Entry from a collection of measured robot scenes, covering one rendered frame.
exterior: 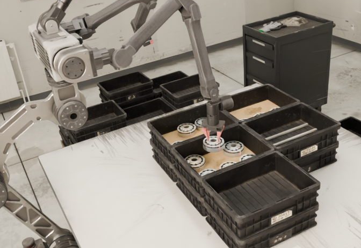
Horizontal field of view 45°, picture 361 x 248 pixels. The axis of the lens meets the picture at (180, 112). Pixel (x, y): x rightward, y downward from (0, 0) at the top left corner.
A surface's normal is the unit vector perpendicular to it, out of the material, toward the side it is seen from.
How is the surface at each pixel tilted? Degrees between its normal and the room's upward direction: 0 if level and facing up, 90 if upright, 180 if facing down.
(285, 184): 0
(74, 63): 90
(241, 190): 0
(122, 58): 74
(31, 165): 0
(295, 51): 90
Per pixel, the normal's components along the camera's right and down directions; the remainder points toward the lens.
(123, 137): -0.09, -0.88
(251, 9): 0.47, 0.38
